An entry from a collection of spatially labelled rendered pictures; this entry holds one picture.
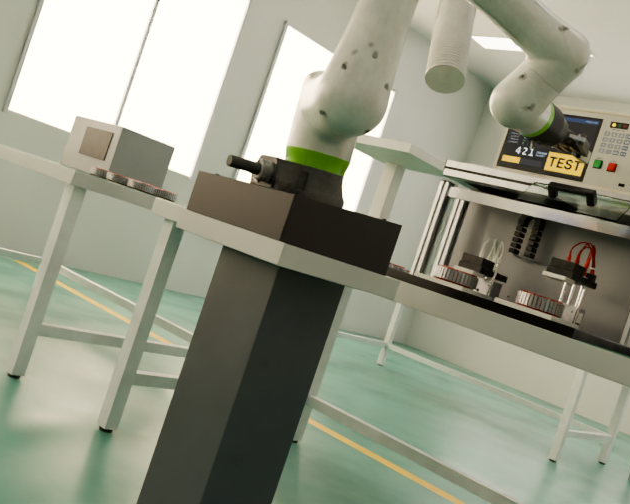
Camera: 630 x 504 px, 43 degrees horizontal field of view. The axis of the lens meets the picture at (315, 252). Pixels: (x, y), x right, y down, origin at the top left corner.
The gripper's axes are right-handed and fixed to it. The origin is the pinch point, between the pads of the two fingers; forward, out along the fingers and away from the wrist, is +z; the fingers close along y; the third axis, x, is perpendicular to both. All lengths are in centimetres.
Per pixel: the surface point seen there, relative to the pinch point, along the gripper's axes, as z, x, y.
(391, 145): 37, 1, -89
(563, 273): 1.5, -29.0, 4.7
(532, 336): -29, -45, 17
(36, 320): -31, -96, -157
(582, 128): 9.7, 8.9, -7.0
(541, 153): 9.8, 0.7, -15.9
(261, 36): 273, 124, -468
